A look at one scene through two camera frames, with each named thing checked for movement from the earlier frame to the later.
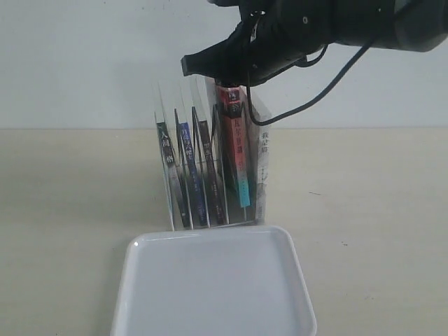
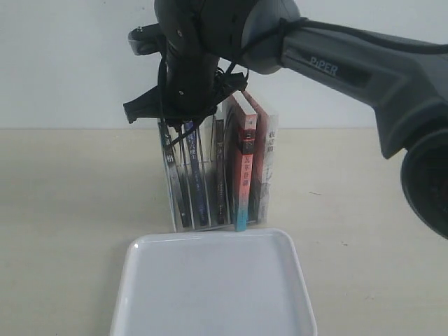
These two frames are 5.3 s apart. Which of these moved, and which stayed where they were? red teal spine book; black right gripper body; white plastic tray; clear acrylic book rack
Moved: red teal spine book; black right gripper body
Stayed: white plastic tray; clear acrylic book rack
